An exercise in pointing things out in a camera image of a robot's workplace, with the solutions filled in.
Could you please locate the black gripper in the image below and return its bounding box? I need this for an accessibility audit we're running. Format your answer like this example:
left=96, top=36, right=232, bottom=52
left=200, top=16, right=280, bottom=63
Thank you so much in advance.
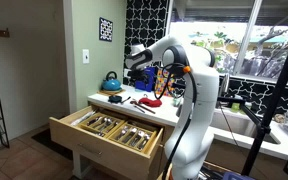
left=130, top=68, right=153, bottom=92

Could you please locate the metal fork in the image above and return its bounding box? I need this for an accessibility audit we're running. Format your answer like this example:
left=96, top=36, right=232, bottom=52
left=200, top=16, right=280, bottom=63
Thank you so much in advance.
left=133, top=104, right=146, bottom=114

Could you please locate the white item in drawer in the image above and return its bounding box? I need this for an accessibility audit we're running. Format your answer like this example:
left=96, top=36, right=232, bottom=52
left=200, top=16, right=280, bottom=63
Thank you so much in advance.
left=70, top=110, right=97, bottom=127

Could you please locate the light wooden kitchen drawer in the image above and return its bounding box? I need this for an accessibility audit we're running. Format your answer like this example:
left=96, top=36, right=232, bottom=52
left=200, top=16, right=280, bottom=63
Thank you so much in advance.
left=48, top=104, right=165, bottom=180

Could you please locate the stainless kitchen sink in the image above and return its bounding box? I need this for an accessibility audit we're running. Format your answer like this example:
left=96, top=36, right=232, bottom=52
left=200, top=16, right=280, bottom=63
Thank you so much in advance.
left=209, top=108, right=282, bottom=145

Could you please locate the large kitchen window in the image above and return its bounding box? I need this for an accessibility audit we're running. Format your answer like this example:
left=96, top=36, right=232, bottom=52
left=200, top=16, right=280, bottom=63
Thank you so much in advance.
left=165, top=0, right=288, bottom=88

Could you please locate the blue box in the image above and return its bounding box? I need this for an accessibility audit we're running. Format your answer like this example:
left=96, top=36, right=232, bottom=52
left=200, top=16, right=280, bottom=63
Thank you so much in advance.
left=134, top=66, right=157, bottom=93

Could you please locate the red-brown spatula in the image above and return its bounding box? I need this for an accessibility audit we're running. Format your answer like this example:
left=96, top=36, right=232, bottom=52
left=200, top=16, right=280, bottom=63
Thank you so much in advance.
left=137, top=96, right=163, bottom=109

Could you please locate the colourful patterned box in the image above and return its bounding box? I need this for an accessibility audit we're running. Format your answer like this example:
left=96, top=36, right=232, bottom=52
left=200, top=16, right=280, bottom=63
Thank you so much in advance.
left=154, top=68, right=176, bottom=98

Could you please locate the wooden trivet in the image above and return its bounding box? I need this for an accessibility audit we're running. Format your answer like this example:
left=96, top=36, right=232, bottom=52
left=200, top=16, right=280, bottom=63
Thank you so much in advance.
left=97, top=87, right=126, bottom=97

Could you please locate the wooden cutlery tray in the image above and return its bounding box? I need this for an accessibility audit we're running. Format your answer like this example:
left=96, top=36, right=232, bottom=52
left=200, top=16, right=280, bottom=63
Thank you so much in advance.
left=107, top=122, right=159, bottom=155
left=77, top=111, right=127, bottom=137

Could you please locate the chrome faucet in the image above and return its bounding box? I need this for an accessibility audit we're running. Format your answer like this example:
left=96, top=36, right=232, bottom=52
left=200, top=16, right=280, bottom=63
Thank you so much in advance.
left=218, top=72, right=231, bottom=108

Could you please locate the green sponge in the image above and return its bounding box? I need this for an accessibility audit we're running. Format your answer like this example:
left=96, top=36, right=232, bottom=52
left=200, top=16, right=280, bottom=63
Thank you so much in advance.
left=230, top=102, right=241, bottom=113

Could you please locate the long wood-handled utensil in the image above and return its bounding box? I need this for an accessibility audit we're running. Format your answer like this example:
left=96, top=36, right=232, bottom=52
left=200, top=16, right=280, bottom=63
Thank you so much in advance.
left=129, top=99, right=157, bottom=115

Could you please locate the blue kettle with black handle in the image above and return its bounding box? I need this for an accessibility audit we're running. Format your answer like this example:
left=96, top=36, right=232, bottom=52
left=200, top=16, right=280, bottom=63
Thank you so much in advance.
left=100, top=70, right=123, bottom=92

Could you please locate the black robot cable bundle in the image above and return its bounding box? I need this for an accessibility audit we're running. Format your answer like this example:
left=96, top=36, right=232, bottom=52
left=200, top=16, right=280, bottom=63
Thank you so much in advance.
left=153, top=62, right=199, bottom=180

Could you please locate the white light switch plate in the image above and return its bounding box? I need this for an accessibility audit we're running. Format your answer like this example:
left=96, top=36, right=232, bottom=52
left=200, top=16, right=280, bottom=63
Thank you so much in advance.
left=82, top=48, right=91, bottom=65

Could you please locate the framed wall picture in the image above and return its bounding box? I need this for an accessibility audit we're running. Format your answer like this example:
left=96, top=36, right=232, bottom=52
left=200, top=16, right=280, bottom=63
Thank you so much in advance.
left=98, top=16, right=114, bottom=43

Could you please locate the metal drawer handle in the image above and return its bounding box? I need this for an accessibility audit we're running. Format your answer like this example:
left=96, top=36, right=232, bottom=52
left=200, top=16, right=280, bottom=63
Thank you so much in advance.
left=77, top=143, right=104, bottom=157

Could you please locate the black camera stand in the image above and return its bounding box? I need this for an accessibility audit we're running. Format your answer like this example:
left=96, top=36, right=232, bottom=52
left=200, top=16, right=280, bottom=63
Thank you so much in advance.
left=216, top=51, right=288, bottom=177

